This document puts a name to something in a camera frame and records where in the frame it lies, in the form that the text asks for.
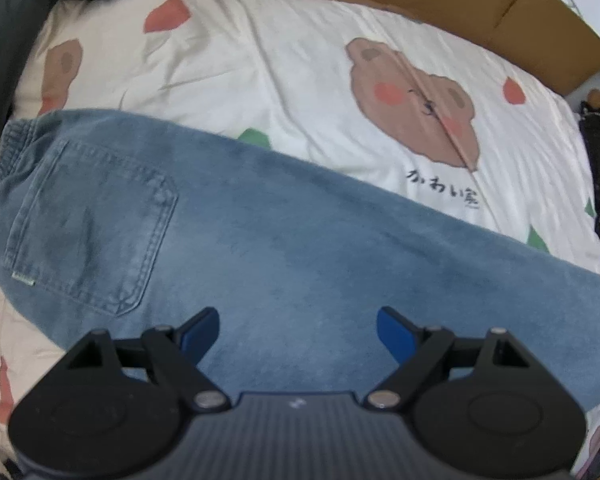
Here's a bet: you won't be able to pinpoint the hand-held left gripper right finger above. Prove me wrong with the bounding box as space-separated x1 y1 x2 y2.
365 306 531 409

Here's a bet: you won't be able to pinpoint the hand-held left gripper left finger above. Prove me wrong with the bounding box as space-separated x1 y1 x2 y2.
66 306 231 413

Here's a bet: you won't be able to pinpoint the blue denim pants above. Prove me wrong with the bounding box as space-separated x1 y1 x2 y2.
0 109 600 411

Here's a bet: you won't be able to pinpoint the black patterned cloth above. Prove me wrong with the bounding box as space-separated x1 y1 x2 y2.
579 101 600 281

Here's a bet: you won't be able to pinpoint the bear print bed sheet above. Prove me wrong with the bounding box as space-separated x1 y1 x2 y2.
0 0 600 480

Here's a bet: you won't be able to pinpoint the dark grey pillow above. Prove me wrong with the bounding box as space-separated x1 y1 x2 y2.
0 0 56 181

